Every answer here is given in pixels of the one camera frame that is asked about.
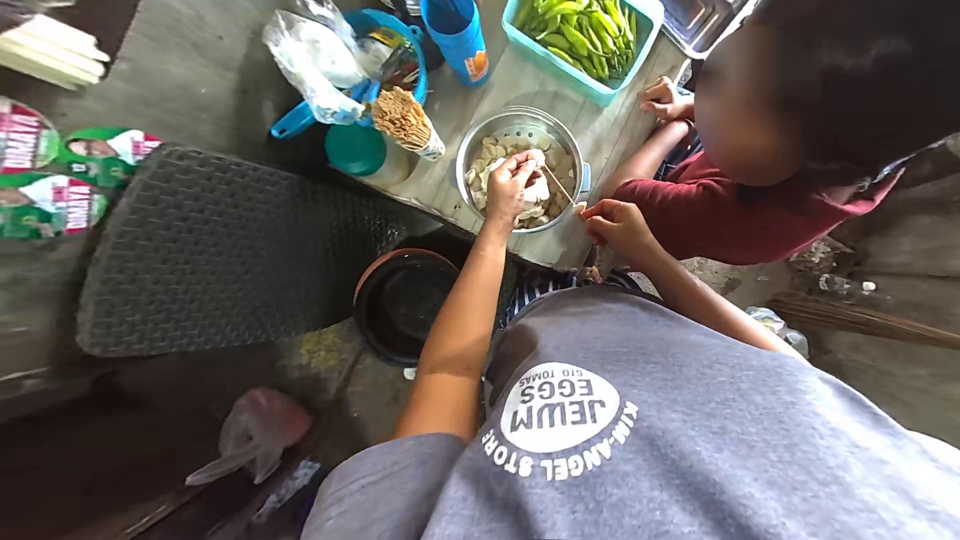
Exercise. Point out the pile of green chili peppers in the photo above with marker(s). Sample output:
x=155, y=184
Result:
x=585, y=36

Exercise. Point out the pile of pale food pieces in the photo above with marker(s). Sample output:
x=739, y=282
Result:
x=556, y=159

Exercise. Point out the person's right forearm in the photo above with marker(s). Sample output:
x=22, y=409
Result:
x=705, y=301

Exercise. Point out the silver metal colander pot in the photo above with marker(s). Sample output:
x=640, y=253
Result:
x=463, y=150

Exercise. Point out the person's left hand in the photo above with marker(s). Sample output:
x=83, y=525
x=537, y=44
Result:
x=507, y=192

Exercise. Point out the person's right hand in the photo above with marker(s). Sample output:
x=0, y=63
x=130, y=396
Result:
x=627, y=229

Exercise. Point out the person's legs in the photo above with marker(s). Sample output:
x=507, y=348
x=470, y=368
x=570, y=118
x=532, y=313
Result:
x=541, y=285

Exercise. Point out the black plastic basin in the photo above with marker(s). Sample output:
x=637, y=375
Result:
x=409, y=300

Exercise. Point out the person's left forearm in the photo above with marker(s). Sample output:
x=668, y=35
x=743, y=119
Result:
x=459, y=337

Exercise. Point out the white crumpled plastic bag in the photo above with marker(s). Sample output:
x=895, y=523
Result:
x=787, y=336

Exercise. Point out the crumpled bluish white plastic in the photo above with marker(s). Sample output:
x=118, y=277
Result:
x=289, y=487

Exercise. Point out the white patterned paper cup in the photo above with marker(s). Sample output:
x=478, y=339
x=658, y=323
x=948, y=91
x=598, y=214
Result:
x=432, y=147

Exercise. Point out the person's left fingers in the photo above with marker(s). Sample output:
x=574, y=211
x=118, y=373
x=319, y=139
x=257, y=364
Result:
x=524, y=166

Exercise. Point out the wooden table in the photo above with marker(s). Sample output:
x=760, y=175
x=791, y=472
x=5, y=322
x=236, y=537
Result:
x=450, y=180

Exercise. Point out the clear plastic bag, white contents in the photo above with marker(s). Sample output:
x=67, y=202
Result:
x=319, y=60

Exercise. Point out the cluster of skewered whitish slices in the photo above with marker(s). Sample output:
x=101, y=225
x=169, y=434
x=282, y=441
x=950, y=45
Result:
x=535, y=190

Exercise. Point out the person's right fingers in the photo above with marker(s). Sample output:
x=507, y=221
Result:
x=601, y=216

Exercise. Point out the black woven plastic chair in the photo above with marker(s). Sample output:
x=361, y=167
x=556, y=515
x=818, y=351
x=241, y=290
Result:
x=202, y=255

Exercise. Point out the pinkish translucent plastic bag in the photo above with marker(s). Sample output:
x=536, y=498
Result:
x=262, y=427

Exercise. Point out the bundle of wooden sticks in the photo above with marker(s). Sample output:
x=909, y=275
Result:
x=399, y=116

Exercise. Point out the stack of whitish strips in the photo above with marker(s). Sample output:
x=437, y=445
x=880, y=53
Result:
x=56, y=52

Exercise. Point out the thin wooden skewer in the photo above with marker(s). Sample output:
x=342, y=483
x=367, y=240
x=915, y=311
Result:
x=560, y=186

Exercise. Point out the pale food slice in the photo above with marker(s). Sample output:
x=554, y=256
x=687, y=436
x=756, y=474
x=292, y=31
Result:
x=580, y=208

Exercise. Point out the blue plastic basket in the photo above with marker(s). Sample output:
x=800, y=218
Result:
x=300, y=120

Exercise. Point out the silver rectangular metal tray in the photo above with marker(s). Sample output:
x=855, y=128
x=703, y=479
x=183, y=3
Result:
x=699, y=22

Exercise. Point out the light teal plastic tub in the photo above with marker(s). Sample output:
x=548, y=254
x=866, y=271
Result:
x=604, y=96

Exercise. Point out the brown-rimmed round basin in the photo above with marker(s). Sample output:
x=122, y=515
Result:
x=375, y=267

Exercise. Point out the jar with teal lid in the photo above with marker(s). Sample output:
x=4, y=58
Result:
x=357, y=150

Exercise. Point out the blue plastic cup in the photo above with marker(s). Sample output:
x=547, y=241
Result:
x=459, y=45

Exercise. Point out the clear plastic bottle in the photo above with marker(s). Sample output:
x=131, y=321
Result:
x=834, y=283

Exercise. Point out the brown stick broom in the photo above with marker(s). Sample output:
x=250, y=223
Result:
x=855, y=316

